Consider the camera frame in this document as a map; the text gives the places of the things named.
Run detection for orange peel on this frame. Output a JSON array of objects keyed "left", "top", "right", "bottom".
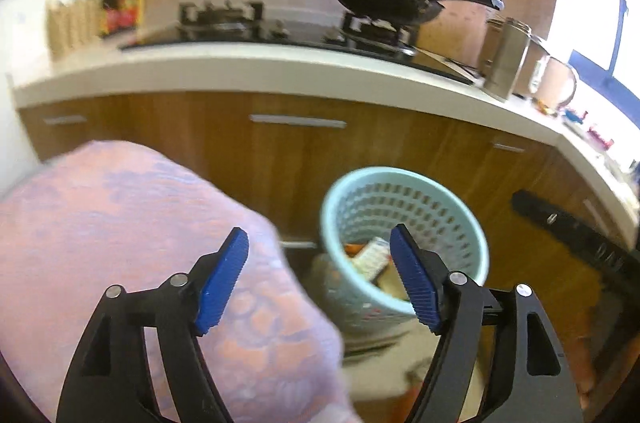
[{"left": 374, "top": 264, "right": 409, "bottom": 302}]

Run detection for wooden kitchen cabinets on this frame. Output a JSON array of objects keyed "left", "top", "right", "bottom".
[{"left": 18, "top": 91, "right": 613, "bottom": 344}]

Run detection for beige kettle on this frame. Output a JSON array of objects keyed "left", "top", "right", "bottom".
[{"left": 533, "top": 57, "right": 579, "bottom": 111}]

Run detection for light blue plastic basket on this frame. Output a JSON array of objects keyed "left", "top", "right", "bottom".
[{"left": 320, "top": 166, "right": 489, "bottom": 333}]

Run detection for steel pot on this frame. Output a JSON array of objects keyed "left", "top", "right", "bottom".
[{"left": 478, "top": 18, "right": 532, "bottom": 101}]

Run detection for wooden cutting board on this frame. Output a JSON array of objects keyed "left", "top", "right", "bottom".
[{"left": 416, "top": 1, "right": 489, "bottom": 66}]

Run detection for white countertop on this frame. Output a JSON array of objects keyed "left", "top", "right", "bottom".
[{"left": 9, "top": 42, "right": 639, "bottom": 238}]

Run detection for beige utensil holder basket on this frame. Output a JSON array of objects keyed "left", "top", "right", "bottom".
[{"left": 46, "top": 0, "right": 102, "bottom": 61}]

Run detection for black gas stove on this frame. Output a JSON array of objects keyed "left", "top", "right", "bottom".
[{"left": 120, "top": 0, "right": 476, "bottom": 85}]

